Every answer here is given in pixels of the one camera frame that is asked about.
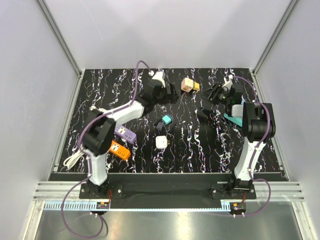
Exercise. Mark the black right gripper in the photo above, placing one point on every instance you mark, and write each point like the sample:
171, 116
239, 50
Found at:
209, 96

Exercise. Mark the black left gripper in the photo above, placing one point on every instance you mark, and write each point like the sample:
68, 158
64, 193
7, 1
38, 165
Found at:
170, 98

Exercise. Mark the yellow plug adapter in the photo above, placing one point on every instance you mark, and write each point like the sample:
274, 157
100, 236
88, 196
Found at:
196, 86

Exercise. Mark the teal plug adapter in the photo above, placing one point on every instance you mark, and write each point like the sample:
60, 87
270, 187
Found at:
167, 119

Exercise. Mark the dark purple plug adapter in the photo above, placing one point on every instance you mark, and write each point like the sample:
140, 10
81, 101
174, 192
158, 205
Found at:
160, 126

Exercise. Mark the white pink socket adapter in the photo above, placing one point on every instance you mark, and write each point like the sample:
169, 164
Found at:
187, 84

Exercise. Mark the white cube socket adapter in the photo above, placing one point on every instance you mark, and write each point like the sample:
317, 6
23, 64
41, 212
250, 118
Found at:
161, 142

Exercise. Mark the purple power strip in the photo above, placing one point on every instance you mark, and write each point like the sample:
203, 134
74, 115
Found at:
125, 134

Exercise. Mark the orange power strip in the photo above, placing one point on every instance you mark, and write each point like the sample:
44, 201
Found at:
120, 151

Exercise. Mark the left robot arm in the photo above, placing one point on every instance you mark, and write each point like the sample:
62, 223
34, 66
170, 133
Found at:
99, 130

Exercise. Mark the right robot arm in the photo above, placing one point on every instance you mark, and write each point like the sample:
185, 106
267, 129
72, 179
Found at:
258, 127

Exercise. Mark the teal triangular power strip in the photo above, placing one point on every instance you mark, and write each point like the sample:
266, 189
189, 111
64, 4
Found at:
236, 120

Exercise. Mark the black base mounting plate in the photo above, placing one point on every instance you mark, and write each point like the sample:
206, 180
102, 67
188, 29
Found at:
122, 190

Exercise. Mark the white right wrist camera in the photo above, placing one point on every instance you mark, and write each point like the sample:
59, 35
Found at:
227, 82

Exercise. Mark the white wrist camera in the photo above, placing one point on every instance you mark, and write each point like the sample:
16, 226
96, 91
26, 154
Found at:
227, 82
158, 76

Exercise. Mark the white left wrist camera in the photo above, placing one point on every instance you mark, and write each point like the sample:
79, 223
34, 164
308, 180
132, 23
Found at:
158, 76

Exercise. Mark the white plug with cord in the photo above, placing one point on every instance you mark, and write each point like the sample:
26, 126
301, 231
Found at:
102, 110

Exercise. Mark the aluminium frame rail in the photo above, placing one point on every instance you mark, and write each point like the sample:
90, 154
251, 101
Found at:
58, 35

